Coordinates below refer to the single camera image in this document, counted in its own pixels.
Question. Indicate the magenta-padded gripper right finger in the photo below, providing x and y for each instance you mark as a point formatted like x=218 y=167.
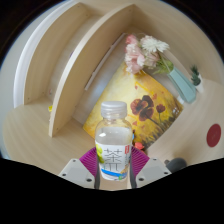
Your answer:
x=151 y=171

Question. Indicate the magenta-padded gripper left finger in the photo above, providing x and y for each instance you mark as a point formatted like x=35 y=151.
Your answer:
x=76 y=171

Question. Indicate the clear plastic drink bottle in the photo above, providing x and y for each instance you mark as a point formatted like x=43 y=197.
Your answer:
x=113 y=140

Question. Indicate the grey plastic mug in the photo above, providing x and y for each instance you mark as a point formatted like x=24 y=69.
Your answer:
x=176 y=164

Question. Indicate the red orange plush toy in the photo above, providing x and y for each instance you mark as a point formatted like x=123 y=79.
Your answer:
x=138 y=145

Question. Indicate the yellow poppy flower painting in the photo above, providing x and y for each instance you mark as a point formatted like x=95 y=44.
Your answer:
x=150 y=110

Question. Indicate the flat round red coaster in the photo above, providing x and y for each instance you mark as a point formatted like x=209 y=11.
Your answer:
x=214 y=135

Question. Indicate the light wooden shelf unit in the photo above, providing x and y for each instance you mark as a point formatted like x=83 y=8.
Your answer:
x=66 y=90

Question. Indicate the pale green tall vase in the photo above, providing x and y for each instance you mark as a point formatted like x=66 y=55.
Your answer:
x=183 y=85

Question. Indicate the small potted green plant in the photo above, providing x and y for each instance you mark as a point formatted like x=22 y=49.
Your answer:
x=197 y=80

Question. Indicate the white light bar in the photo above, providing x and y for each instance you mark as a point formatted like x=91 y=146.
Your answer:
x=103 y=63

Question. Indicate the pink white flower bouquet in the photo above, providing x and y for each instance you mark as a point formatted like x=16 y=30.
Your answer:
x=140 y=55

